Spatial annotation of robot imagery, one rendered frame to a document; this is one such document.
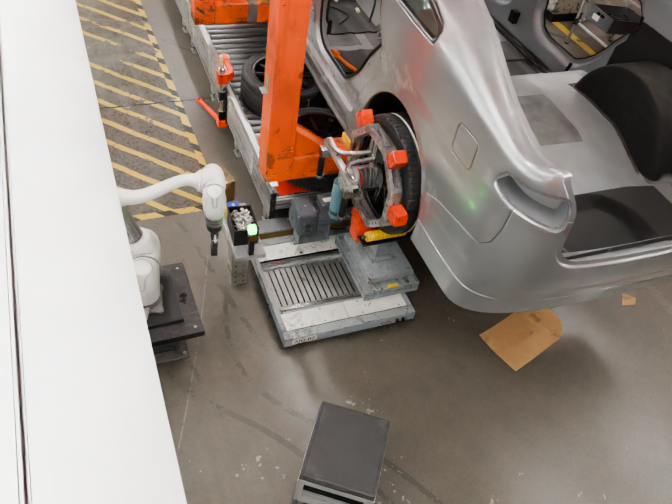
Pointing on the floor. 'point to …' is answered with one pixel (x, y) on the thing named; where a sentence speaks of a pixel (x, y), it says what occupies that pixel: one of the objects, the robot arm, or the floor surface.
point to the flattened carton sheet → (523, 336)
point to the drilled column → (236, 269)
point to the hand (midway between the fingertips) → (214, 250)
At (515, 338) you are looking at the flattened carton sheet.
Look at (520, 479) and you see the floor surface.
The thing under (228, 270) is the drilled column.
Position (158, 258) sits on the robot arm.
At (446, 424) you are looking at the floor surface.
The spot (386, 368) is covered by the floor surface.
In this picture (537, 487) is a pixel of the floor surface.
